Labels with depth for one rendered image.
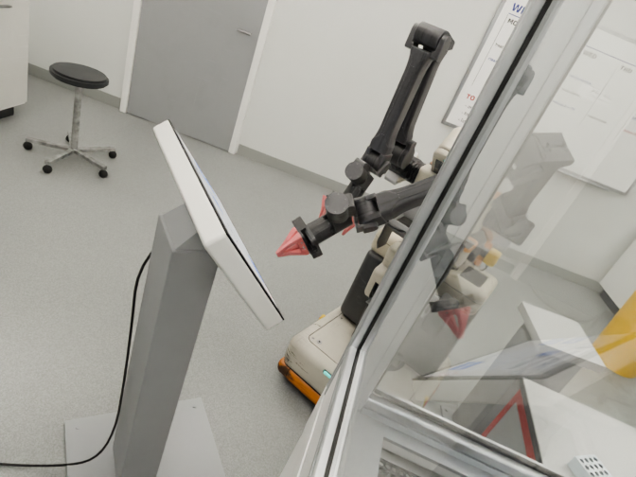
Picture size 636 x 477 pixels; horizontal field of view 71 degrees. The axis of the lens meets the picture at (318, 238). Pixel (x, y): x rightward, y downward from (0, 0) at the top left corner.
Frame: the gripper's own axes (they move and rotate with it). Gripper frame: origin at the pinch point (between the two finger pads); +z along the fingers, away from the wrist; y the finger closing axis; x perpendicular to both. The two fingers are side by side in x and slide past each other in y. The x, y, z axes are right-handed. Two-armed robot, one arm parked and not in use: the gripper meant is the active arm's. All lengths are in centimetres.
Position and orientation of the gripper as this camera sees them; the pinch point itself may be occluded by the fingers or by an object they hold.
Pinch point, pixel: (279, 253)
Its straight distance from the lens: 111.6
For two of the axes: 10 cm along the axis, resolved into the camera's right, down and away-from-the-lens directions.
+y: 4.1, 5.8, -7.0
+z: -8.6, 5.0, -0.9
